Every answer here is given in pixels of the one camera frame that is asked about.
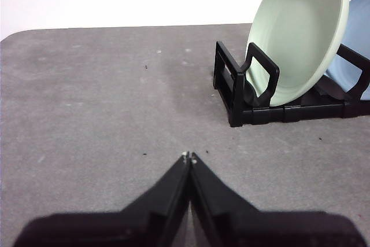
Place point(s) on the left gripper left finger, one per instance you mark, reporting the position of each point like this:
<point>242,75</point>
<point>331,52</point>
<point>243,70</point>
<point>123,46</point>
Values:
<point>130,226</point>

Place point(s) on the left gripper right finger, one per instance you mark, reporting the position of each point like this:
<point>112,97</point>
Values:
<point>260,229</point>

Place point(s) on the pale green plate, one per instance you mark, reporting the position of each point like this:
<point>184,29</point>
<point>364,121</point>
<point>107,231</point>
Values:
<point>300,33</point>

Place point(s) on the blue plate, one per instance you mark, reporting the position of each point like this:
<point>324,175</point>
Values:
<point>358,27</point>

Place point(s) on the black plate rack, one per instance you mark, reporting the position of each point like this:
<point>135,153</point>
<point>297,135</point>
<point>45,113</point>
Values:
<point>240,114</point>

